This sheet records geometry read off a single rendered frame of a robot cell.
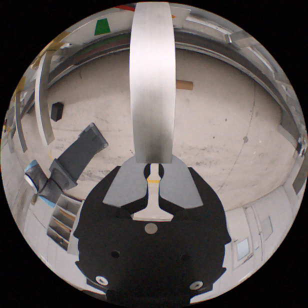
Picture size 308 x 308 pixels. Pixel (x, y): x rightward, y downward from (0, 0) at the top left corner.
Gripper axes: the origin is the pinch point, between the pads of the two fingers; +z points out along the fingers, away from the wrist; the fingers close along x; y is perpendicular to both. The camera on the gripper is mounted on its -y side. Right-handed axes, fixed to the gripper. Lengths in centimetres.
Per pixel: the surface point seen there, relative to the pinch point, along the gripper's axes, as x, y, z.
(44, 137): -23.8, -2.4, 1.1
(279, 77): 44, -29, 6
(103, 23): -10.1, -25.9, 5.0
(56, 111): -112, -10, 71
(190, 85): 26, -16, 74
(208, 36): 12.5, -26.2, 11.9
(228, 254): 178, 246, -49
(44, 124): -23.6, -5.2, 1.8
